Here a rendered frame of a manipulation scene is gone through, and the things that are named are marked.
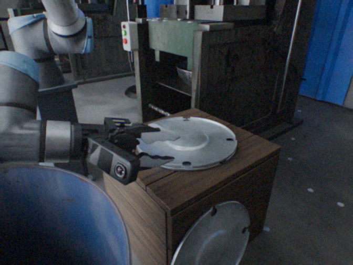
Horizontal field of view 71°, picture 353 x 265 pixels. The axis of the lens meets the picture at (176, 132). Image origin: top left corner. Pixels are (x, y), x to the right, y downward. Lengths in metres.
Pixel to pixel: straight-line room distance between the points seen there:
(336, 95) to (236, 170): 1.74
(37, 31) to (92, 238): 0.69
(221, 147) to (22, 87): 0.48
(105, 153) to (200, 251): 0.35
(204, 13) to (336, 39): 1.26
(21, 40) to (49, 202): 0.62
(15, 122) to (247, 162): 0.51
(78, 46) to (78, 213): 0.62
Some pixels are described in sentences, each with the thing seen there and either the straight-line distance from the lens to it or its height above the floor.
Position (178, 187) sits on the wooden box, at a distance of 0.57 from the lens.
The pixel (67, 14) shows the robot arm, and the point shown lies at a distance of 0.87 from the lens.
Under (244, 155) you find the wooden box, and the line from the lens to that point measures 0.70.
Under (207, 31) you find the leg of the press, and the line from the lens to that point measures 1.01.
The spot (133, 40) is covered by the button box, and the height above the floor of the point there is 0.55.
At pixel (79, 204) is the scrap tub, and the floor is 0.42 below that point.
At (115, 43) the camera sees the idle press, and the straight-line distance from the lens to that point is 2.79.
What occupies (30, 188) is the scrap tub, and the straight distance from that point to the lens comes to 0.50.
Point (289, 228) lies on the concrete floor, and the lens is 1.04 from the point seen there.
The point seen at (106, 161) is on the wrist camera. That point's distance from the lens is 0.45.
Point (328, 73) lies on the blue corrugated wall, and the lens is 2.26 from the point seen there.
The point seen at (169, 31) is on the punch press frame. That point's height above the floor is 0.59.
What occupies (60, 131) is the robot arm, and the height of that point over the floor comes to 0.52.
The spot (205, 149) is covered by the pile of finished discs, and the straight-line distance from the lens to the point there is 0.69.
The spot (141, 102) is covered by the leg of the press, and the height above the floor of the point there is 0.20.
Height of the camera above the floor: 0.72
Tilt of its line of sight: 28 degrees down
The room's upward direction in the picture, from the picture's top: straight up
